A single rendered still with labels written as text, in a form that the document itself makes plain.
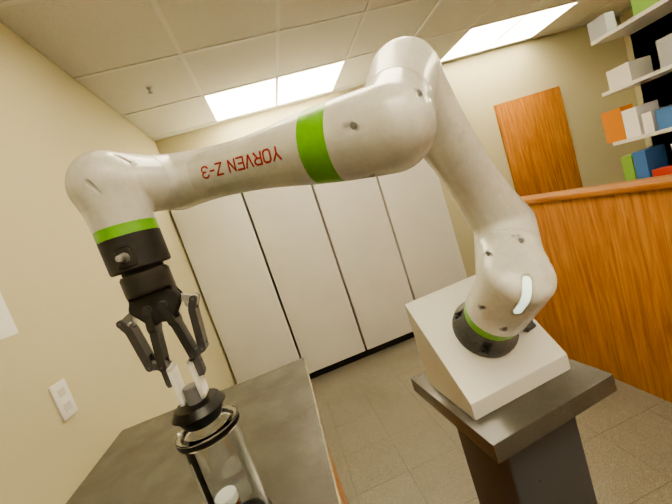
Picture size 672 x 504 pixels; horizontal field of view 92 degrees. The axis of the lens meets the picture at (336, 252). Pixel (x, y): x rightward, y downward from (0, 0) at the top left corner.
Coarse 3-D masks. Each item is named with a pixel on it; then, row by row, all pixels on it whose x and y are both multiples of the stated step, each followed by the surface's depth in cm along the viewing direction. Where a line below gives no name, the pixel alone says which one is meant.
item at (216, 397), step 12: (192, 384) 56; (192, 396) 55; (216, 396) 56; (180, 408) 56; (192, 408) 54; (204, 408) 54; (216, 408) 55; (180, 420) 53; (192, 420) 53; (204, 420) 54
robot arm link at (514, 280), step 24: (480, 240) 70; (504, 240) 65; (528, 240) 64; (480, 264) 66; (504, 264) 61; (528, 264) 60; (480, 288) 65; (504, 288) 59; (528, 288) 58; (552, 288) 58; (480, 312) 67; (504, 312) 62; (528, 312) 60; (504, 336) 68
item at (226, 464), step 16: (224, 416) 61; (192, 432) 59; (208, 432) 61; (240, 432) 59; (208, 448) 53; (224, 448) 54; (240, 448) 57; (208, 464) 53; (224, 464) 54; (240, 464) 56; (208, 480) 54; (224, 480) 54; (240, 480) 56; (256, 480) 59; (224, 496) 54; (240, 496) 55; (256, 496) 57
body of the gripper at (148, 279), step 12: (132, 276) 50; (144, 276) 51; (156, 276) 52; (168, 276) 54; (132, 288) 51; (144, 288) 51; (156, 288) 52; (168, 288) 54; (132, 300) 53; (144, 300) 53; (156, 300) 54; (168, 300) 54; (180, 300) 55; (132, 312) 53; (156, 312) 54; (156, 324) 54
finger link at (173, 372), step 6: (174, 366) 56; (168, 372) 54; (174, 372) 55; (174, 378) 55; (180, 378) 57; (174, 384) 55; (180, 384) 56; (174, 390) 55; (180, 390) 55; (180, 396) 55; (180, 402) 55
